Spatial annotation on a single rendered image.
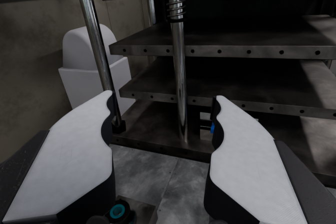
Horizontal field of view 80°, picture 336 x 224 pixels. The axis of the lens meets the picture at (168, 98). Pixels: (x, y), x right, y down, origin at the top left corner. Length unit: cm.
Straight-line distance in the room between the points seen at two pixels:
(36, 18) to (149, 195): 233
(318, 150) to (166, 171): 72
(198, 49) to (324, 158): 75
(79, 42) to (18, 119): 110
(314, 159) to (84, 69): 207
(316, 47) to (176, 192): 75
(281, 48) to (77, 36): 184
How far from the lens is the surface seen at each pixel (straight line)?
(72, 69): 244
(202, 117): 104
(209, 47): 89
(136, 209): 79
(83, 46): 224
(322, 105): 104
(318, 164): 113
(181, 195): 88
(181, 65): 90
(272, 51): 89
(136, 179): 95
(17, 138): 279
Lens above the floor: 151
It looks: 28 degrees down
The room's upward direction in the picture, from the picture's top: 6 degrees counter-clockwise
